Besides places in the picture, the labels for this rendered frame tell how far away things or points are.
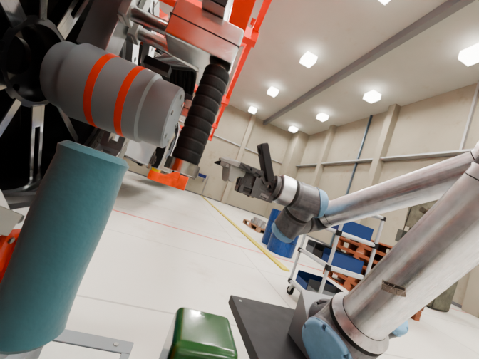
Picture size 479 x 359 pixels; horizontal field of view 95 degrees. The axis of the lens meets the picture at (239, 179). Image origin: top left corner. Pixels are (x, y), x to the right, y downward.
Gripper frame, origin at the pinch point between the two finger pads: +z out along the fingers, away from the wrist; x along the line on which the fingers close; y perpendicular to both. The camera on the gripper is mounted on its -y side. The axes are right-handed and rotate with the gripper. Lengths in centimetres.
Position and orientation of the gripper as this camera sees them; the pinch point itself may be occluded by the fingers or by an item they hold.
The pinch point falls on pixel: (217, 157)
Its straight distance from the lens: 64.5
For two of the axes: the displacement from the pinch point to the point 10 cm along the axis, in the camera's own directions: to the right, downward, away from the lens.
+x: -2.0, -0.1, 9.8
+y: -3.3, 9.4, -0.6
